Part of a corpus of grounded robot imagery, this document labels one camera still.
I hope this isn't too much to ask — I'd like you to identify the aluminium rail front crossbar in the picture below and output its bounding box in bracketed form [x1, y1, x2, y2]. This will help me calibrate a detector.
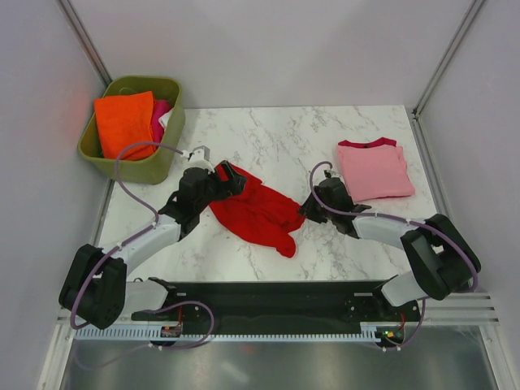
[56, 290, 500, 326]

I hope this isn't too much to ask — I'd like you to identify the left aluminium frame post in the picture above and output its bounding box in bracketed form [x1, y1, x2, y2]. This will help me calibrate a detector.
[56, 0, 112, 86]

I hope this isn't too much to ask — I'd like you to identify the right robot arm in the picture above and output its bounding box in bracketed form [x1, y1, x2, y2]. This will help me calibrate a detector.
[299, 177, 481, 320]

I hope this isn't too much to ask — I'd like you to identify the aluminium frame post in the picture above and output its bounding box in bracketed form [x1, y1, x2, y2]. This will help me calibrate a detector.
[411, 0, 487, 120]
[56, 0, 112, 86]

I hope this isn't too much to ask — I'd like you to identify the orange t-shirt in bin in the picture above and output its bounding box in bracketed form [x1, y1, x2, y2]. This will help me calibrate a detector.
[93, 91, 156, 161]

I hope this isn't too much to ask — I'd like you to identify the right aluminium frame post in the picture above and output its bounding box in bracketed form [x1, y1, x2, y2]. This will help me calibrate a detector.
[411, 0, 487, 120]

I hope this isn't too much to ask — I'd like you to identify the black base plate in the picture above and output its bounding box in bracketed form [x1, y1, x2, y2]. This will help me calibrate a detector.
[132, 279, 420, 334]

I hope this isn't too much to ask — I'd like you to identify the grey slotted cable duct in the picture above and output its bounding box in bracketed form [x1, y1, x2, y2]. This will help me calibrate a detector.
[75, 323, 407, 341]

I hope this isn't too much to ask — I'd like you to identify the magenta t-shirt in bin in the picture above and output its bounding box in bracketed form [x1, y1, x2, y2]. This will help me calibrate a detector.
[150, 100, 171, 142]

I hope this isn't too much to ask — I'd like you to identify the white garment in bin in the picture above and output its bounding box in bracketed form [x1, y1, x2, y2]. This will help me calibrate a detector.
[158, 110, 172, 129]

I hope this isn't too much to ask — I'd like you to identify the folded pink t-shirt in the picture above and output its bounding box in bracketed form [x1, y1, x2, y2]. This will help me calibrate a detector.
[337, 145, 415, 202]

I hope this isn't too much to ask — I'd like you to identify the red t-shirt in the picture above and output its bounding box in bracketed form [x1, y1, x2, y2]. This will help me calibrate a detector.
[210, 166, 304, 258]

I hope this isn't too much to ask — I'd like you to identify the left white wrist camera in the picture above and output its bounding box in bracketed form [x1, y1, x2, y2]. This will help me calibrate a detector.
[181, 145, 214, 171]

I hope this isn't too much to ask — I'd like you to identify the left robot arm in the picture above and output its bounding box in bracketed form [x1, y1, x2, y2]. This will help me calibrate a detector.
[58, 161, 247, 330]

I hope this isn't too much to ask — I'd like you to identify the aluminium rail right of table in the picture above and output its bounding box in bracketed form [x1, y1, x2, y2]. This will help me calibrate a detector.
[407, 110, 457, 223]

